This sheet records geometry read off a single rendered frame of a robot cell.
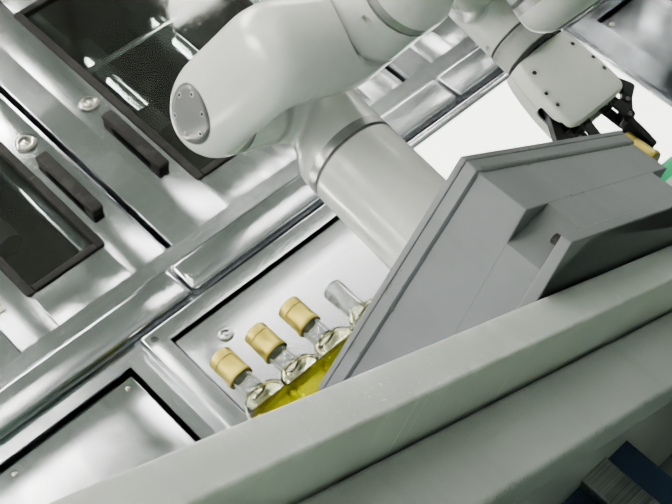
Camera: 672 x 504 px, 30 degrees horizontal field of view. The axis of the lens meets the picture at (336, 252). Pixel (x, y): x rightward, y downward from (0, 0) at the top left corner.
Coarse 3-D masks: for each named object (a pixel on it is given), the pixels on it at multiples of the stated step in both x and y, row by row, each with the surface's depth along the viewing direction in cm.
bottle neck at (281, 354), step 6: (276, 348) 156; (282, 348) 156; (270, 354) 156; (276, 354) 156; (282, 354) 156; (288, 354) 156; (270, 360) 156; (276, 360) 156; (282, 360) 156; (288, 360) 155; (276, 366) 156; (282, 366) 155
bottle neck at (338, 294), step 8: (336, 280) 162; (328, 288) 161; (336, 288) 161; (344, 288) 161; (328, 296) 162; (336, 296) 161; (344, 296) 160; (352, 296) 161; (336, 304) 161; (344, 304) 160; (352, 304) 160; (344, 312) 161
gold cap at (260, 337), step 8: (256, 328) 158; (264, 328) 158; (248, 336) 158; (256, 336) 157; (264, 336) 157; (272, 336) 157; (248, 344) 158; (256, 344) 157; (264, 344) 157; (272, 344) 156; (256, 352) 158; (264, 352) 157; (264, 360) 157
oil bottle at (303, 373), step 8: (296, 360) 154; (304, 360) 154; (312, 360) 154; (320, 360) 154; (288, 368) 153; (296, 368) 153; (304, 368) 153; (312, 368) 153; (320, 368) 153; (328, 368) 153; (280, 376) 154; (288, 376) 153; (296, 376) 152; (304, 376) 153; (312, 376) 153; (320, 376) 153; (288, 384) 152; (296, 384) 152; (304, 384) 152; (312, 384) 152; (296, 392) 152; (304, 392) 151; (312, 392) 151
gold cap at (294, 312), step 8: (288, 304) 160; (296, 304) 160; (304, 304) 160; (280, 312) 160; (288, 312) 160; (296, 312) 159; (304, 312) 159; (312, 312) 160; (288, 320) 160; (296, 320) 159; (304, 320) 158; (296, 328) 159
